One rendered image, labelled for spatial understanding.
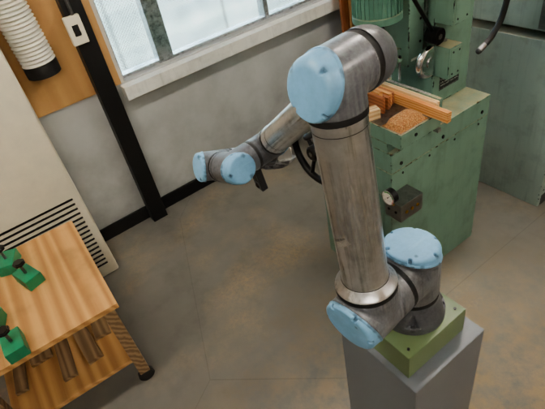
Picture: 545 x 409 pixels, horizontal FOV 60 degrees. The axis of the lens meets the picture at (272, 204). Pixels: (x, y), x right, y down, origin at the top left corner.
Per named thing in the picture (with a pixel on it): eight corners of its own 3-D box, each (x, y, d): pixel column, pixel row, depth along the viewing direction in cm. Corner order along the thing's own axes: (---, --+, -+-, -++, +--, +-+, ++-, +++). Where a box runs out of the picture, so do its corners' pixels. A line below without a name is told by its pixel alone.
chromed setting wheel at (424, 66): (413, 83, 177) (414, 50, 169) (435, 71, 181) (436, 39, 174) (419, 84, 175) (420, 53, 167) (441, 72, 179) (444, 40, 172)
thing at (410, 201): (384, 213, 186) (384, 198, 181) (406, 199, 190) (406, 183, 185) (401, 224, 180) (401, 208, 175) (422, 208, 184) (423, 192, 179)
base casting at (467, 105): (315, 135, 207) (313, 116, 201) (406, 85, 228) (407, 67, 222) (392, 175, 176) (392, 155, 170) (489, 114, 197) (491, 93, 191)
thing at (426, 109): (342, 83, 199) (341, 74, 197) (345, 81, 200) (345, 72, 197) (447, 123, 162) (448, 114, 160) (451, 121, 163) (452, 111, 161)
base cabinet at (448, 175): (328, 248, 251) (315, 135, 207) (405, 197, 272) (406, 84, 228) (392, 297, 220) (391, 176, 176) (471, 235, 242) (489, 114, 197)
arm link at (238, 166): (255, 142, 131) (232, 141, 141) (223, 162, 126) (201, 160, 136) (267, 171, 135) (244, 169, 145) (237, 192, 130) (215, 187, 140)
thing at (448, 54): (427, 74, 180) (429, 43, 172) (439, 67, 182) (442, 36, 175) (448, 80, 173) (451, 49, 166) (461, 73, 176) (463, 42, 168)
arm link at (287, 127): (401, -7, 87) (263, 126, 147) (357, 16, 81) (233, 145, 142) (435, 45, 87) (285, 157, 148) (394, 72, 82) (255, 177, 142)
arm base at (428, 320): (459, 308, 134) (462, 286, 128) (414, 347, 127) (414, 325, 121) (408, 273, 147) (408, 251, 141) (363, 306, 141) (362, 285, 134)
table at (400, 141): (279, 109, 203) (276, 96, 199) (332, 83, 214) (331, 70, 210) (382, 162, 161) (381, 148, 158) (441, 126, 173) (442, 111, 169)
